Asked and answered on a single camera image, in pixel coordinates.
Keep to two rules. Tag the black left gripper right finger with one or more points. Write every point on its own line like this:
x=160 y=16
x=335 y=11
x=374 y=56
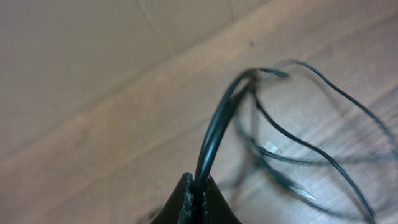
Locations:
x=215 y=208

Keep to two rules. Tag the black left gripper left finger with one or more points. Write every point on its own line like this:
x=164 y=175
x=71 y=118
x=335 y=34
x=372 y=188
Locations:
x=178 y=209

